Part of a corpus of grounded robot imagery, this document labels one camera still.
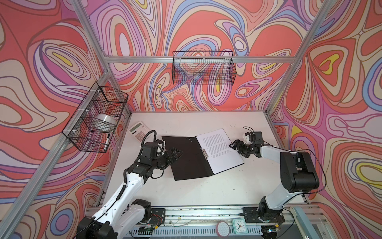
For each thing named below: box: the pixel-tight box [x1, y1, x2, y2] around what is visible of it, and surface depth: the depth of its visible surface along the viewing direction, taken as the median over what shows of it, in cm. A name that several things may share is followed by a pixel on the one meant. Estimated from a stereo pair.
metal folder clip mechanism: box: [200, 148, 209, 161], surface depth 98 cm
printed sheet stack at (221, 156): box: [195, 128, 245, 175], surface depth 98 cm
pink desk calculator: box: [127, 120, 152, 143], surface depth 107 cm
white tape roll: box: [94, 113, 117, 126], surface depth 75 cm
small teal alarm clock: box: [232, 218, 248, 235], surface depth 70 cm
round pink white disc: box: [215, 221, 231, 239], surface depth 67 cm
